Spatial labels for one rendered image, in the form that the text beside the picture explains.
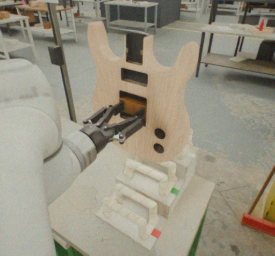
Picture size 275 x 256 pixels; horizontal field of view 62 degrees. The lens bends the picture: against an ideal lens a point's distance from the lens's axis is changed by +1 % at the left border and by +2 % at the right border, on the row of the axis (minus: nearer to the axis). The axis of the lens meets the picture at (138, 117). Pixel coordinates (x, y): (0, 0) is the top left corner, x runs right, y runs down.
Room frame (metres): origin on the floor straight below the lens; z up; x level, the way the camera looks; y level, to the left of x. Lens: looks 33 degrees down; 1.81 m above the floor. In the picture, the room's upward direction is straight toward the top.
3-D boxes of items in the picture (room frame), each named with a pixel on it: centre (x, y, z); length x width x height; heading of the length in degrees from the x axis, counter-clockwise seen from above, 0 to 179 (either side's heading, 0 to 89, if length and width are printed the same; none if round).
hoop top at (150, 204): (0.60, 0.01, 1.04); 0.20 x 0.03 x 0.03; 58
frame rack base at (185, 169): (0.83, -0.13, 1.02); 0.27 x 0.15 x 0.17; 59
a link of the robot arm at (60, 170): (0.31, 0.20, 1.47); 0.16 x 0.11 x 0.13; 147
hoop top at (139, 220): (0.53, 0.06, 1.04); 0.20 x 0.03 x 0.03; 58
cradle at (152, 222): (0.51, -0.04, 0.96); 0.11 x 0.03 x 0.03; 149
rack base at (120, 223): (0.57, 0.03, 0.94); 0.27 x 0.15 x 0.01; 59
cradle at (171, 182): (0.65, -0.13, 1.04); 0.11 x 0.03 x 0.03; 149
